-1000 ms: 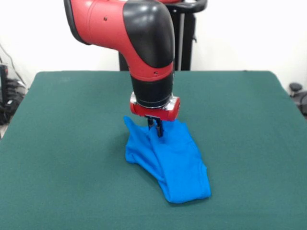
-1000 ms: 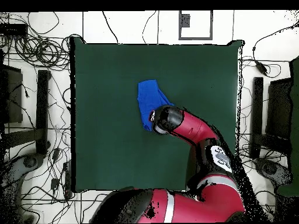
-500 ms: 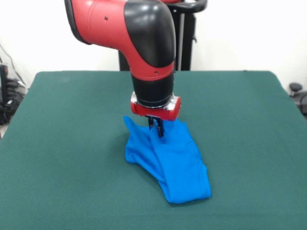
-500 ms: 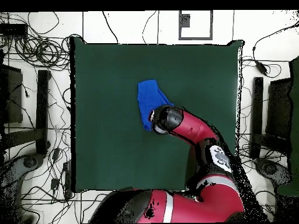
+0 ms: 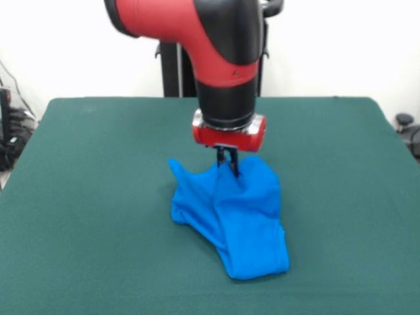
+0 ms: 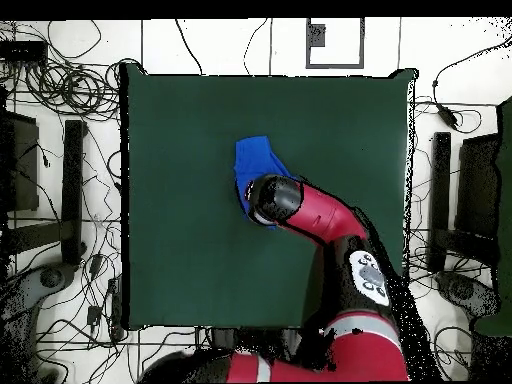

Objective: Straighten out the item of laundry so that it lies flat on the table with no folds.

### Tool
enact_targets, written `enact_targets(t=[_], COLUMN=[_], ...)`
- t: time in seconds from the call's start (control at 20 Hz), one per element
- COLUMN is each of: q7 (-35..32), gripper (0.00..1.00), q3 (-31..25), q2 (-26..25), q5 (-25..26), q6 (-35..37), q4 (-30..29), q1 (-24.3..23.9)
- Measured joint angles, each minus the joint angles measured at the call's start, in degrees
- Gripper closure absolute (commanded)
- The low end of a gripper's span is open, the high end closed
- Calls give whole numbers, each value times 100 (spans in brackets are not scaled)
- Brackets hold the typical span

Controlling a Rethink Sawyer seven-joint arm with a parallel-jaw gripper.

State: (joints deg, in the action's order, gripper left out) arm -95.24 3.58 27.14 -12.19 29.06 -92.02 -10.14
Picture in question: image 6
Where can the flat black box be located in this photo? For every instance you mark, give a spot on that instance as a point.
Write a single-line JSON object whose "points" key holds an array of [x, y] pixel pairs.
{"points": [[22, 51]]}

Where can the black monitor box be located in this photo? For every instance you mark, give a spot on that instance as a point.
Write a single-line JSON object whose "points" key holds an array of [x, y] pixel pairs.
{"points": [[478, 188], [24, 168]]}

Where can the green cloth covered table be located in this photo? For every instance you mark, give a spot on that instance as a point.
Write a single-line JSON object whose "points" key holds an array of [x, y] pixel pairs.
{"points": [[504, 200]]}

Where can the dark green table cloth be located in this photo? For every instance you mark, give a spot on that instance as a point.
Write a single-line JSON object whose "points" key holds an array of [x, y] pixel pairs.
{"points": [[180, 240]]}

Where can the grey chair base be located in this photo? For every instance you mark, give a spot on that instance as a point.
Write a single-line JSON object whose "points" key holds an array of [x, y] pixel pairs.
{"points": [[52, 276], [464, 290]]}

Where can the black power strip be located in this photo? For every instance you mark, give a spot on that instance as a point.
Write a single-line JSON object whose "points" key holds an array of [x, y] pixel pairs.
{"points": [[116, 308]]}

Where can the small black adapter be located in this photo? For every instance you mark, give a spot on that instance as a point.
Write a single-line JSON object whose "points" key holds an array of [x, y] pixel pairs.
{"points": [[94, 315]]}

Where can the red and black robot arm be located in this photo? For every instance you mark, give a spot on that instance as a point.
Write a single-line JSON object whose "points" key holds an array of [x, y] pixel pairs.
{"points": [[320, 212]]}

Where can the grey floor frame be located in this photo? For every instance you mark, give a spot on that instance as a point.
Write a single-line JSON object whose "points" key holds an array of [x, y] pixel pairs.
{"points": [[335, 64]]}

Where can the black power adapter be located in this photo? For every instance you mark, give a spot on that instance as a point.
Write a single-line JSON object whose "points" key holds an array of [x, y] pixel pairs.
{"points": [[447, 116]]}

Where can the blue laundry garment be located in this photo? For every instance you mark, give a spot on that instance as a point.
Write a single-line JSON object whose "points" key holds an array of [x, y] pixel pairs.
{"points": [[256, 160]]}

